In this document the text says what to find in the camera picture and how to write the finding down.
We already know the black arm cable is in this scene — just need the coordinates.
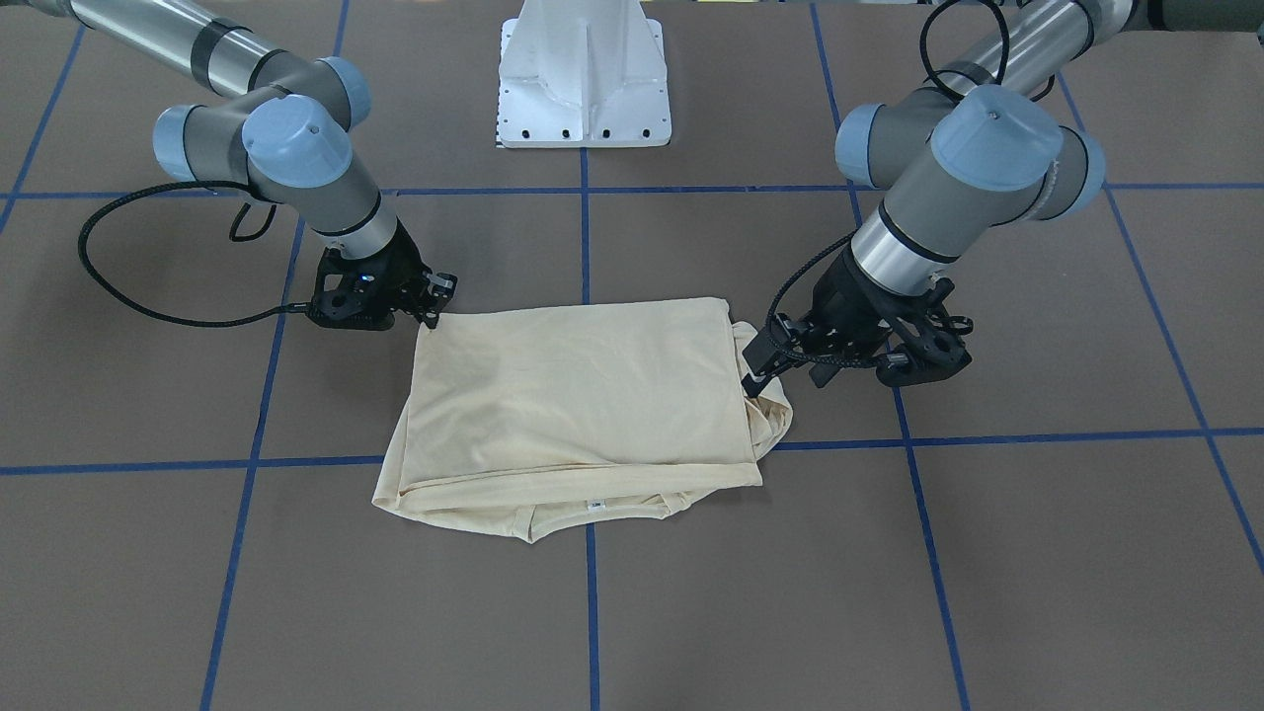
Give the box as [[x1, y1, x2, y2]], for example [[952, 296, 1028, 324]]
[[918, 0, 1012, 100], [77, 182, 327, 328]]

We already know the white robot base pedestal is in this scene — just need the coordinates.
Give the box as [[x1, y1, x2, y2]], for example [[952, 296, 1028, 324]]
[[495, 1, 672, 149]]

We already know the cream long-sleeve printed shirt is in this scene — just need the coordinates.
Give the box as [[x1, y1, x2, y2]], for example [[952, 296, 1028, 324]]
[[372, 297, 793, 543]]

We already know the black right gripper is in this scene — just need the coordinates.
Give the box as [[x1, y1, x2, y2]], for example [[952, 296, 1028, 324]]
[[305, 221, 459, 330]]

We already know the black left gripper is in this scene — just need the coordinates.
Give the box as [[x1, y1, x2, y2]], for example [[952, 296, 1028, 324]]
[[742, 247, 975, 399]]

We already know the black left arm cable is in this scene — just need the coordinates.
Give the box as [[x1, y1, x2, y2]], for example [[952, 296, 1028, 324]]
[[918, 0, 1012, 100]]

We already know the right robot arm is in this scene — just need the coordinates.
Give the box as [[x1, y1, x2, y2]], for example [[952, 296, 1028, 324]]
[[32, 1, 459, 330]]

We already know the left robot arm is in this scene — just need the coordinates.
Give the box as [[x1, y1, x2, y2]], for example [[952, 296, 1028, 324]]
[[742, 1, 1138, 397]]

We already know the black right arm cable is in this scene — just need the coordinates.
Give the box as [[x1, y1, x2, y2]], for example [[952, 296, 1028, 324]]
[[77, 182, 327, 328]]

